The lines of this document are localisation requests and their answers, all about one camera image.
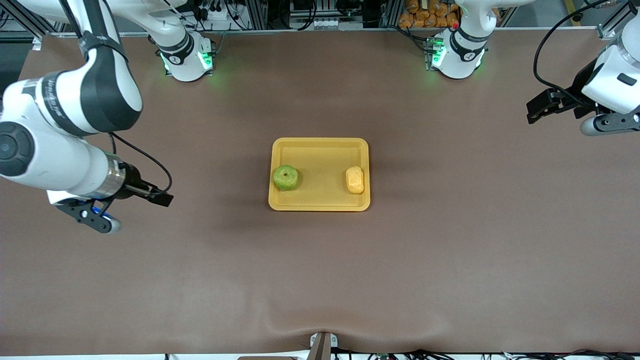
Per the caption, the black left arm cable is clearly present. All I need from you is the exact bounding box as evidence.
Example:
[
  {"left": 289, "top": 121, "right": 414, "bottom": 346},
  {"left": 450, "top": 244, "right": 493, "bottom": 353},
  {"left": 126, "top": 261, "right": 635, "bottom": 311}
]
[{"left": 533, "top": 0, "right": 626, "bottom": 108}]

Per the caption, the yellow toy potato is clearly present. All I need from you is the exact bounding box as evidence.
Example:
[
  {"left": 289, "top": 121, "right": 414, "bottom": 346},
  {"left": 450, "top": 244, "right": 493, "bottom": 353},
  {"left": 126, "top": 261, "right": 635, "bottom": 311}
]
[{"left": 345, "top": 166, "right": 365, "bottom": 194}]

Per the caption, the yellow plastic tray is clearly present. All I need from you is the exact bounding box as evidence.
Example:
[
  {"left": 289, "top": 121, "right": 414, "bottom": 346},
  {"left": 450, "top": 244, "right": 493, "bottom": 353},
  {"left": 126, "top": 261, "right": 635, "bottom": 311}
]
[{"left": 268, "top": 137, "right": 371, "bottom": 212}]

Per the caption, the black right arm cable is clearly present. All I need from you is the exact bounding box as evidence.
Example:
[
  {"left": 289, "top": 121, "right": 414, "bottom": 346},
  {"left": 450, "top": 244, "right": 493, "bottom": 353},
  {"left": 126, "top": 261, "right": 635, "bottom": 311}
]
[{"left": 109, "top": 131, "right": 174, "bottom": 195}]

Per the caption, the metal table edge bracket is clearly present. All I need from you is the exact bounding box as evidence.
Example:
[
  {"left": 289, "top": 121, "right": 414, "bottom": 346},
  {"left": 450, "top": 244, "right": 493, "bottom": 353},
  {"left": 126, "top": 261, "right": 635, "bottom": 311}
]
[{"left": 307, "top": 331, "right": 339, "bottom": 360}]

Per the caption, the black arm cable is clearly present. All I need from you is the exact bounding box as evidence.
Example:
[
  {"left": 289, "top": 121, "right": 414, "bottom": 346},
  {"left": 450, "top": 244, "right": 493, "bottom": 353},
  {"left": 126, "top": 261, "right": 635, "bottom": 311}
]
[
  {"left": 533, "top": 0, "right": 626, "bottom": 108},
  {"left": 109, "top": 131, "right": 174, "bottom": 195}
]

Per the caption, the orange toy food pile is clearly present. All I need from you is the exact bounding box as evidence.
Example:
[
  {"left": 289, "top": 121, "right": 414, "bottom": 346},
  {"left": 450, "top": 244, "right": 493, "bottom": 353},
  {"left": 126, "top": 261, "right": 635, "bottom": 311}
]
[{"left": 398, "top": 0, "right": 461, "bottom": 29}]

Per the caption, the green toy apple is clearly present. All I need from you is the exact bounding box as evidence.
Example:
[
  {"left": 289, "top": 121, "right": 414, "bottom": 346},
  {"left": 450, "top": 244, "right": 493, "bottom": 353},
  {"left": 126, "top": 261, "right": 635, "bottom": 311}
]
[{"left": 273, "top": 164, "right": 301, "bottom": 192}]

